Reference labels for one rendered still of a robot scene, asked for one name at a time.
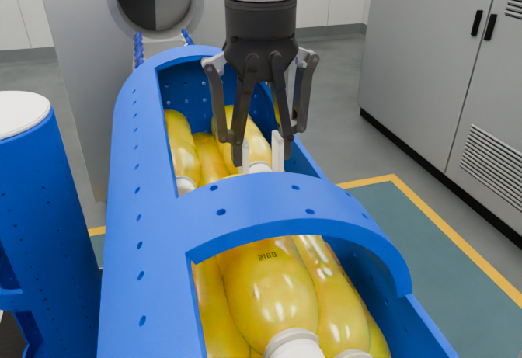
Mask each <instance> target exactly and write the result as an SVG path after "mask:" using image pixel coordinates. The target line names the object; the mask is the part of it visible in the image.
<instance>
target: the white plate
mask: <svg viewBox="0 0 522 358"><path fill-rule="evenodd" d="M49 112H50V103H49V101H48V100H47V99H46V98H45V97H43V96H41V95H38V94H36V93H32V92H21V91H3V92H0V140H3V139H6V138H8V137H12V136H15V135H17V134H20V133H22V132H24V131H26V130H29V129H30V128H32V127H34V126H36V125H37V124H38V123H39V122H41V121H42V120H43V119H44V118H45V117H46V116H47V114H48V113H49Z"/></svg>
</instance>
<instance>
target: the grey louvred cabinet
mask: <svg viewBox="0 0 522 358"><path fill-rule="evenodd" d="M357 104H358V106H360V115H361V116H362V117H363V118H364V119H365V120H366V121H368V122H369V123H370V124H371V125H373V126H374V127H375V128H376V129H378V130H379V131H380V132H381V133H382V134H383V135H384V136H386V137H387V138H388V139H389V140H390V141H392V142H393V143H394V144H395V145H397V146H398V147H399V148H400V149H402V150H403V151H404V152H405V153H406V154H407V155H408V156H409V157H411V158H412V159H413V160H414V161H416V162H417V163H418V164H419V165H421V166H422V167H423V168H424V169H425V170H427V171H428V173H430V174H431V175H432V176H433V177H435V178H436V179H437V180H438V181H440V182H441V183H442V184H443V185H445V186H446V187H447V188H448V189H449V190H450V191H451V192H452V193H454V194H455V195H456V196H458V197H459V198H460V199H461V200H462V201H464V202H465V203H466V204H467V205H469V206H470V208H471V209H473V210H474V211H475V212H476V213H478V214H479V215H480V216H481V217H483V218H484V219H485V220H486V221H488V222H489V223H490V224H491V225H492V226H493V227H494V228H496V229H497V230H498V231H499V232H501V233H502V234H503V235H504V236H505V237H507V238H508V239H509V240H510V241H512V243H514V244H515V245H516V246H517V247H518V248H519V249H521V250H522V0H371V2H370V8H369V14H368V21H367V32H366V37H365V44H364V55H363V61H362V68H361V73H360V85H359V91H358V97H357Z"/></svg>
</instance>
